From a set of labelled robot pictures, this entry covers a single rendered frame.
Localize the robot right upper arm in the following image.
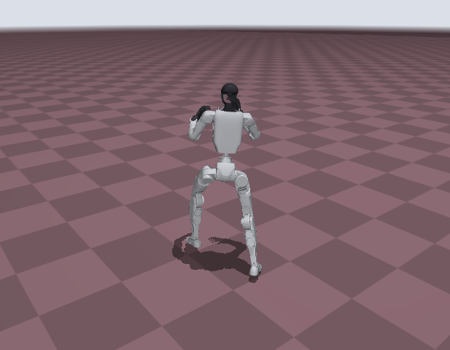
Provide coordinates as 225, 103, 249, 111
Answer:
243, 113, 260, 141

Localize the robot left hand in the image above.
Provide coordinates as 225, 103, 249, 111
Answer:
191, 106, 211, 121

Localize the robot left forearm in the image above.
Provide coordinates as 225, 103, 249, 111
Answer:
188, 118, 198, 137

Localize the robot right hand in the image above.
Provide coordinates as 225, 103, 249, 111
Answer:
226, 95, 243, 112

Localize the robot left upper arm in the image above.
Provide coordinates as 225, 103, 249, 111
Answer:
189, 111, 215, 141

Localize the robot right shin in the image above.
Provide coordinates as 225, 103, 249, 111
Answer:
244, 216, 258, 267

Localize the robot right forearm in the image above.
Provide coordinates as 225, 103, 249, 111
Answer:
243, 125, 260, 133

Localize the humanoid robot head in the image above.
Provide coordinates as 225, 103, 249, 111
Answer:
221, 83, 238, 112

